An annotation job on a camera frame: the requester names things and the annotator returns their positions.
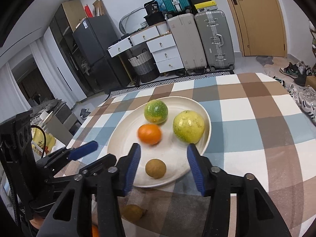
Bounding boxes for brown longan with stem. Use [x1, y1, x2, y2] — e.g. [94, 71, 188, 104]
[122, 204, 147, 223]

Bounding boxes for orange tangerine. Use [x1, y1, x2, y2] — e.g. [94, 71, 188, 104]
[92, 224, 100, 237]
[138, 124, 162, 145]

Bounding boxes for green yellow citrus fruit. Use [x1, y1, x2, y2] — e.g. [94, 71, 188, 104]
[144, 100, 169, 125]

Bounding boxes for person's left hand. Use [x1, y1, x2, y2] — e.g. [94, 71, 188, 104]
[29, 214, 45, 229]

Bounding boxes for yellow snack bag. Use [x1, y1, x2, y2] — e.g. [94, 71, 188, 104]
[31, 128, 56, 156]

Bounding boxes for cream round plate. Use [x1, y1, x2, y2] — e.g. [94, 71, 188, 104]
[107, 96, 212, 188]

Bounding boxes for woven laundry basket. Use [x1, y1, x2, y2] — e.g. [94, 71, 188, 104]
[129, 49, 160, 84]

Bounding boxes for white desk drawers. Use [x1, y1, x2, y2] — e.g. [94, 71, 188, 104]
[108, 21, 169, 57]

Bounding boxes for black refrigerator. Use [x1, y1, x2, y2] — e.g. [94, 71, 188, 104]
[73, 15, 131, 94]

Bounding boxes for white drawer cabinet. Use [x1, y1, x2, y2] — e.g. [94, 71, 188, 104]
[146, 34, 184, 73]

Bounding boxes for tall dark glass cabinet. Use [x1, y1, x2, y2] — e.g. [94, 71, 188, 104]
[49, 0, 95, 100]

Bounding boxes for beige suitcase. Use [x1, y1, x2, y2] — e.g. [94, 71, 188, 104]
[167, 13, 207, 71]

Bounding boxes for silver aluminium suitcase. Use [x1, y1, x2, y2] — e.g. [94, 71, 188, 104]
[194, 10, 235, 72]

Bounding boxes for yellow black box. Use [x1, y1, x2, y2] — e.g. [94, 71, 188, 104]
[194, 0, 218, 13]

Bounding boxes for wooden door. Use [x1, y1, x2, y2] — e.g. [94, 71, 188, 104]
[227, 0, 287, 57]

